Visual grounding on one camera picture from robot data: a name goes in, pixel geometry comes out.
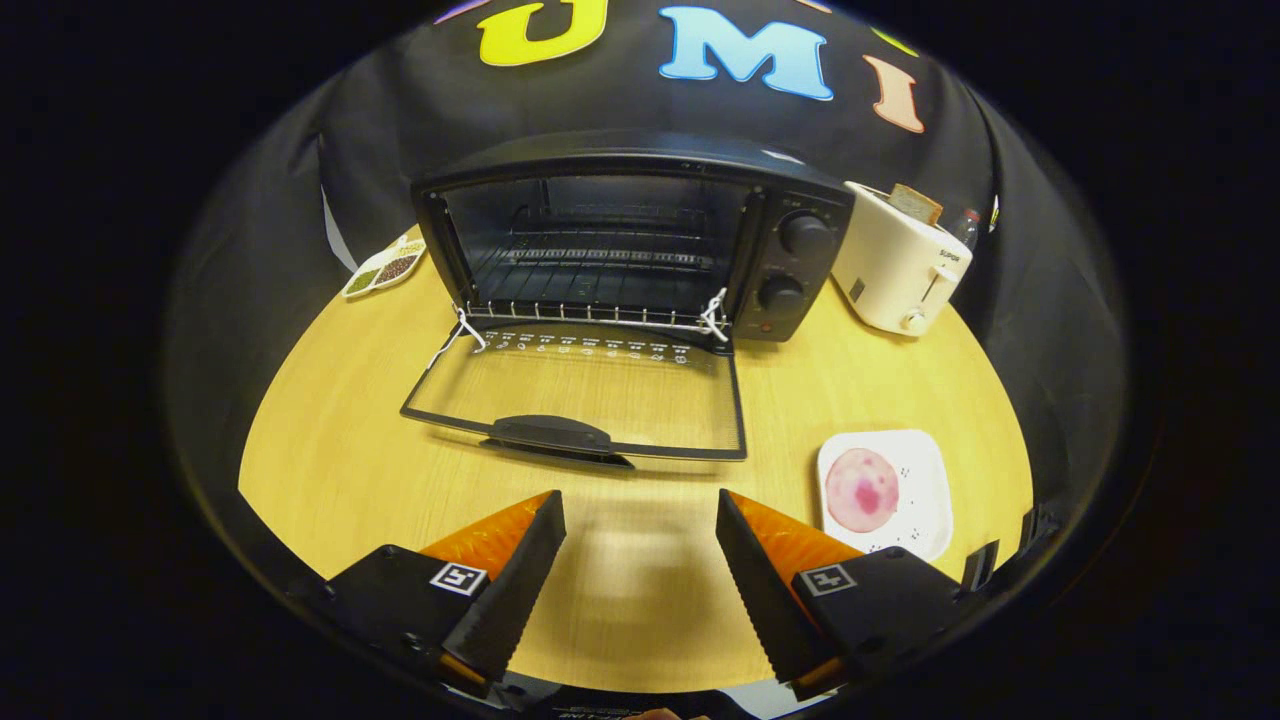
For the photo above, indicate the white divided bean dish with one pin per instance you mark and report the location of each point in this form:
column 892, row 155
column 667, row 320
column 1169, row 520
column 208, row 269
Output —
column 385, row 268

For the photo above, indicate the white square plate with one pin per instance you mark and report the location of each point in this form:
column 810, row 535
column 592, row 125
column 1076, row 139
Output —
column 925, row 480

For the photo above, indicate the white toaster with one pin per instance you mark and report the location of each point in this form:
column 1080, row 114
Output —
column 890, row 270

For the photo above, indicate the metal oven rack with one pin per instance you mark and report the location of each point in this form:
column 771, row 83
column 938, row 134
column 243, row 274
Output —
column 600, row 320

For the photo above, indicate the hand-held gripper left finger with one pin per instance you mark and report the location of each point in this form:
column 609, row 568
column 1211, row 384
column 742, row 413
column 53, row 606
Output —
column 515, row 590

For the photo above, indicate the black backdrop cloth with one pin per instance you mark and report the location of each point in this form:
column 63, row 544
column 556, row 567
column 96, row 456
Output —
column 400, row 130

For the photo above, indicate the brown bread slice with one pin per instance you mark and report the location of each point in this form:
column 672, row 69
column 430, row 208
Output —
column 915, row 203

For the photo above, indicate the pink ham slice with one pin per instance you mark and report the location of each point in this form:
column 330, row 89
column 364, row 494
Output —
column 862, row 490

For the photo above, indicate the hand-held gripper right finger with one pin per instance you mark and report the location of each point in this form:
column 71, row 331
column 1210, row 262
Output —
column 765, row 600

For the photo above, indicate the black toaster oven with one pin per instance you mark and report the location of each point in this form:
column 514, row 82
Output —
column 800, row 290

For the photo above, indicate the red label water bottle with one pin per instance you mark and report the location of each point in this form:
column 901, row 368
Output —
column 968, row 228

